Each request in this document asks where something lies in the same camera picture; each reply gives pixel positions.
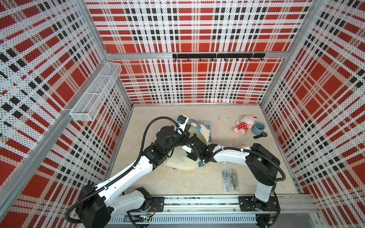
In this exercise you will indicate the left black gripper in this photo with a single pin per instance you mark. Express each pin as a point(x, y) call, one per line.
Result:
point(183, 140)

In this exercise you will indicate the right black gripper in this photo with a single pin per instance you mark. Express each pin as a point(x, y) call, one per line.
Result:
point(188, 155)

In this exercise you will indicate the cream canvas tote bag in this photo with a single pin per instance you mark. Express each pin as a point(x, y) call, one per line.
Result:
point(185, 157)

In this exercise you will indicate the clear case green compass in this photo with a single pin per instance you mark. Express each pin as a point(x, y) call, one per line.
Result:
point(234, 185)

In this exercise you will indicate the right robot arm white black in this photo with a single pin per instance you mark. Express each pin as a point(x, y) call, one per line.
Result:
point(264, 166)

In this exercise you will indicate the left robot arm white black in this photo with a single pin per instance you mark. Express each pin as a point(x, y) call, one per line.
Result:
point(95, 205)

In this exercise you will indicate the pink plush toy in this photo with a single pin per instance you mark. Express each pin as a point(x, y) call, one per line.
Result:
point(244, 124)

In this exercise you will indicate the teal ceramic cup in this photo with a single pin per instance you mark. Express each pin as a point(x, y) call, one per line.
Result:
point(258, 128)

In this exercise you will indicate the small black tool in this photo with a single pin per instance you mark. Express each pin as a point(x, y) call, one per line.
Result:
point(263, 134)

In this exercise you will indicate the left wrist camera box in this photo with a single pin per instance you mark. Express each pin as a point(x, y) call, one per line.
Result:
point(182, 122)

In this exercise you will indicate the white wire mesh basket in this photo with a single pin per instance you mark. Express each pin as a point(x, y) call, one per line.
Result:
point(89, 105)

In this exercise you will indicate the black wall hook rail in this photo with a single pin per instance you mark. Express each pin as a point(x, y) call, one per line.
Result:
point(220, 56)

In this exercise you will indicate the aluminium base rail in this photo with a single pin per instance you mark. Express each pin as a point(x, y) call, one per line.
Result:
point(286, 211)

